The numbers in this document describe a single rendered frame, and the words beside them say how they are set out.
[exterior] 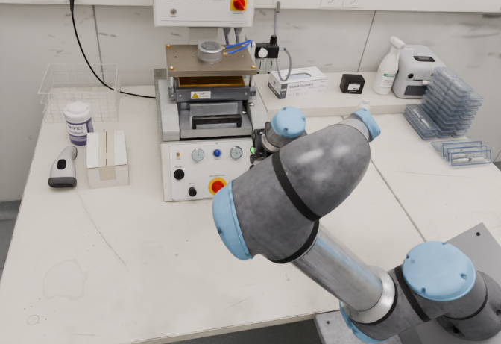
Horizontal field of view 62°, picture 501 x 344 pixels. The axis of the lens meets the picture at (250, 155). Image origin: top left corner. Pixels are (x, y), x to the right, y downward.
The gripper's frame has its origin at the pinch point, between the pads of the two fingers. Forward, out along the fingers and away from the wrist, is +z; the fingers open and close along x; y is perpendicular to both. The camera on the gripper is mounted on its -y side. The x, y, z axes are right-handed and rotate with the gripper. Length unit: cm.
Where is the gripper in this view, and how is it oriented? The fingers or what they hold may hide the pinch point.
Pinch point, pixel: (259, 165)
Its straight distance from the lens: 128.8
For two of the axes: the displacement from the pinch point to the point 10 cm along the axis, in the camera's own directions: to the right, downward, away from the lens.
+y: -1.0, -9.6, 2.5
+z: -2.0, 2.6, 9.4
